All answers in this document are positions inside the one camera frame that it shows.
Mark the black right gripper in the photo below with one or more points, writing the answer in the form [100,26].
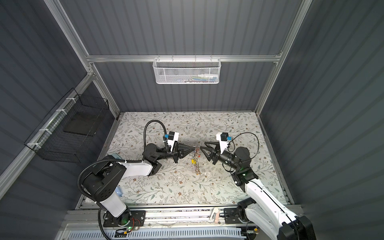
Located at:
[215,154]

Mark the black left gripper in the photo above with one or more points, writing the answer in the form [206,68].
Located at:
[179,151]

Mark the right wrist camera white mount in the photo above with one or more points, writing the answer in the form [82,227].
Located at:
[224,139]

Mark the black wire basket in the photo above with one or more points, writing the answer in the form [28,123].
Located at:
[68,134]

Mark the large keyring with keys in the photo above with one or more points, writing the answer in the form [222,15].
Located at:
[195,159]

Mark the white wire basket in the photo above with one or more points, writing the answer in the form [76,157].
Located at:
[187,73]

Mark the pink white stapler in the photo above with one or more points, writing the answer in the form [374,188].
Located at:
[215,215]

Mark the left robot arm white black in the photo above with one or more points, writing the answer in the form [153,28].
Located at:
[99,181]

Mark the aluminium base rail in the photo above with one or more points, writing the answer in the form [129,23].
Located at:
[157,216]

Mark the blue small bottle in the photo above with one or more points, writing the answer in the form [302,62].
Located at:
[119,191]

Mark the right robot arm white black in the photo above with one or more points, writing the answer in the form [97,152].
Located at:
[261,207]

